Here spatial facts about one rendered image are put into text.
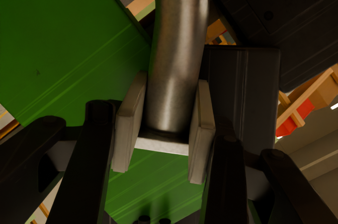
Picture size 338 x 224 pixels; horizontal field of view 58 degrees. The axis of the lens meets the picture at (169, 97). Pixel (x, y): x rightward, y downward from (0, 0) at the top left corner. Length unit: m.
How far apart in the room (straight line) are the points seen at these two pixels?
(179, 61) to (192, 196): 0.12
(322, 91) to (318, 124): 5.47
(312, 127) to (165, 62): 9.57
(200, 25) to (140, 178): 0.13
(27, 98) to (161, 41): 0.11
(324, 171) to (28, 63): 7.77
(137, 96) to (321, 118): 9.56
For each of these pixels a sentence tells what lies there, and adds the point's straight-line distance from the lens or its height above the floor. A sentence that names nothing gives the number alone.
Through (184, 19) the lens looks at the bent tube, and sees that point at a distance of 0.16.
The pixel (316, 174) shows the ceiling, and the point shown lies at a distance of 7.91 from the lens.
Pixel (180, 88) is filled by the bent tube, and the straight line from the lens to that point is 0.17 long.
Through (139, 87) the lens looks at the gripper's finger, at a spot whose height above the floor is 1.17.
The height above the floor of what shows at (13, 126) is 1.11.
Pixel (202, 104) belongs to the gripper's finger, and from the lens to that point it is 0.15.
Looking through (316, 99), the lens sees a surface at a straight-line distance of 4.28.
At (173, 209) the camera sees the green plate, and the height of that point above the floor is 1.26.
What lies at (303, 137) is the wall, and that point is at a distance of 9.76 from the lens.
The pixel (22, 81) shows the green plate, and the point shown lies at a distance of 0.24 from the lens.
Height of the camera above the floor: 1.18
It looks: level
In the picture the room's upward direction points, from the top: 146 degrees clockwise
